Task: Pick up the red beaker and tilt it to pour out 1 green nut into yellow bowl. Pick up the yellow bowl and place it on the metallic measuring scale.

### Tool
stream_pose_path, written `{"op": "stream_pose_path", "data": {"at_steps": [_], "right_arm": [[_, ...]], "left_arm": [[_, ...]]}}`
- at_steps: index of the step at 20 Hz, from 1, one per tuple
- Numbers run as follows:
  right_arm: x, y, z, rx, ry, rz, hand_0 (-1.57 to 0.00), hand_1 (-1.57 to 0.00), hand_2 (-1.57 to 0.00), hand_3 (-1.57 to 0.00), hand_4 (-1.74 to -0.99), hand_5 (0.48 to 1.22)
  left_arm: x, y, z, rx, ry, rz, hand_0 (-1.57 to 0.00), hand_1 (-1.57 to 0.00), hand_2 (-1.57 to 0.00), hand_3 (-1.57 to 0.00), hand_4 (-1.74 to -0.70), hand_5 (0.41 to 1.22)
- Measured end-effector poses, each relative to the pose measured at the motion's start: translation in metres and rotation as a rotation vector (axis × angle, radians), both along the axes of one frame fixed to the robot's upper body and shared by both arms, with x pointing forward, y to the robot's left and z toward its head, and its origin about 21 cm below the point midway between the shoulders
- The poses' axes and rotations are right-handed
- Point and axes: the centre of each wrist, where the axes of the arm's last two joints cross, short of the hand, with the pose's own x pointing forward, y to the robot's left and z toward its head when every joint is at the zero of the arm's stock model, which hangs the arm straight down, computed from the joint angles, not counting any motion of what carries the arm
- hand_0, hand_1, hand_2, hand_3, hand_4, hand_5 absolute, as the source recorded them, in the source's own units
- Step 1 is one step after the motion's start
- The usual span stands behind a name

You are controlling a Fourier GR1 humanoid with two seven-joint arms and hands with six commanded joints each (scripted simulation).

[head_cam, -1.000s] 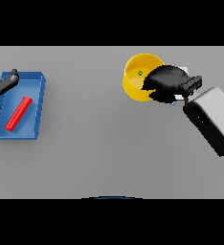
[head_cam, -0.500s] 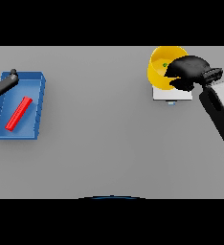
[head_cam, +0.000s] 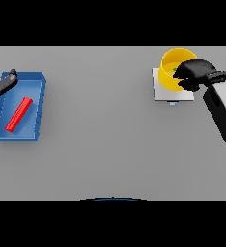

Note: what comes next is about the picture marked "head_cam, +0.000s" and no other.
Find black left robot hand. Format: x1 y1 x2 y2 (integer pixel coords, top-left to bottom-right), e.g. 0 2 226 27
0 58 19 97

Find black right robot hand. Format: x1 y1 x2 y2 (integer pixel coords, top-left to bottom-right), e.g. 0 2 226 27
172 58 226 92

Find yellow bowl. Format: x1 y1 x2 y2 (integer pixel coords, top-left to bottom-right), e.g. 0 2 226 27
157 47 198 92

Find red beaker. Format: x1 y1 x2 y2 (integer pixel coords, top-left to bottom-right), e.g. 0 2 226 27
4 96 34 133

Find pale square measuring scale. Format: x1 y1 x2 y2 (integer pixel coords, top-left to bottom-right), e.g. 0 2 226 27
152 67 195 107

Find blue tray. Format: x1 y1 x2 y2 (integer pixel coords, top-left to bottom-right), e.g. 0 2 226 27
0 71 47 142

